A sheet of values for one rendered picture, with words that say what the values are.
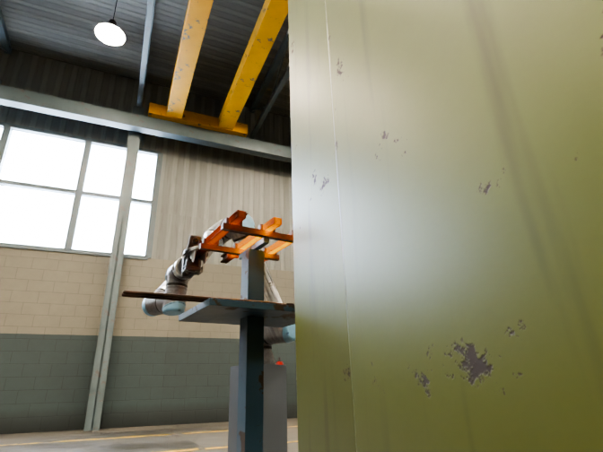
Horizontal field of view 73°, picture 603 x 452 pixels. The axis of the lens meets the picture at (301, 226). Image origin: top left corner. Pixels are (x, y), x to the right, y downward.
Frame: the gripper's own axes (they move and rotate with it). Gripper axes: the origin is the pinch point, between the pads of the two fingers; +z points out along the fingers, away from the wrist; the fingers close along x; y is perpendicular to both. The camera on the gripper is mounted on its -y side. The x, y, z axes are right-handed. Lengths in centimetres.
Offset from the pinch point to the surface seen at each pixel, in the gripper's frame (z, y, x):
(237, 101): -475, -498, -206
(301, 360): 53, 46, -10
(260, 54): -340, -496, -191
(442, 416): 110, 57, 8
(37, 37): -640, -632, 158
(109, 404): -674, 51, -74
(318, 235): 66, 17, -8
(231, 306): 33.7, 29.5, 1.6
